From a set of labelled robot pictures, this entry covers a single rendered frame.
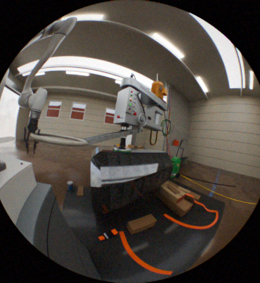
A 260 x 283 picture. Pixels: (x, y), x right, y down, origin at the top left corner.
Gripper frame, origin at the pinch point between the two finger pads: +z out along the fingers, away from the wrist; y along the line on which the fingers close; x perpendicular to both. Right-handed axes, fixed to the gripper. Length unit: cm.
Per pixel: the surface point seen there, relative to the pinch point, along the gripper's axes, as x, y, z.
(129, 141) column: 22, 162, -16
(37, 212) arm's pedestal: -53, 3, 2
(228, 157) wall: -386, 450, -30
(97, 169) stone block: -19, 52, 12
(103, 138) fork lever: -14, 57, -15
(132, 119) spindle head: -25, 80, -40
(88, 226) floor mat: -23, 37, 80
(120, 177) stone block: -35, 64, 15
